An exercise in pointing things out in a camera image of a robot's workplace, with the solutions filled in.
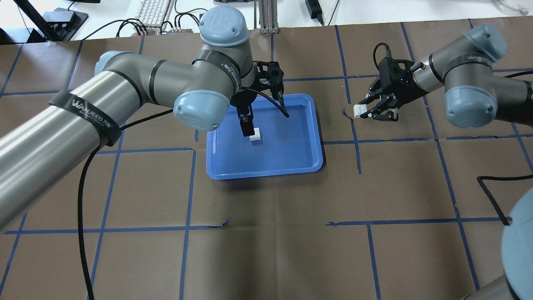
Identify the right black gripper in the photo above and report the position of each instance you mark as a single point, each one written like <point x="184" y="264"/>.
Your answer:
<point x="400" y="88"/>

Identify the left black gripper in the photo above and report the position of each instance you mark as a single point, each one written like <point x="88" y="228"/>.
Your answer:
<point x="241" y="99"/>

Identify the white building block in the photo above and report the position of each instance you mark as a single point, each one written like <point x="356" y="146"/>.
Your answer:
<point x="360" y="110"/>
<point x="256" y="136"/>

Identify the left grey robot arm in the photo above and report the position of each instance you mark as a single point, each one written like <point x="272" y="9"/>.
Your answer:
<point x="41" y="151"/>

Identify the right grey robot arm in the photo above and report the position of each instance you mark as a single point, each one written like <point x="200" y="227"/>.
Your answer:
<point x="474" y="97"/>

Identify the blue plastic tray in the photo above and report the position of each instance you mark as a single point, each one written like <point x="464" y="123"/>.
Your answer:
<point x="286" y="145"/>

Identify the brown paper table cover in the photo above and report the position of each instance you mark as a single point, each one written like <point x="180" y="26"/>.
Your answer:
<point x="395" y="213"/>

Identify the black power brick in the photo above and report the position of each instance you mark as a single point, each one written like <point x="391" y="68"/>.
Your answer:
<point x="315" y="11"/>

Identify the white keyboard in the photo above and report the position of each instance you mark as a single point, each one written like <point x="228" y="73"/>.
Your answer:
<point x="152" y="13"/>

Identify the black monitor stand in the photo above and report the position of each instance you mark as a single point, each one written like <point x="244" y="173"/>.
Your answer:
<point x="58" y="25"/>

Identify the aluminium frame post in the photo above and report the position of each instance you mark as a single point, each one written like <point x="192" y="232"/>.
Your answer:
<point x="268" y="16"/>

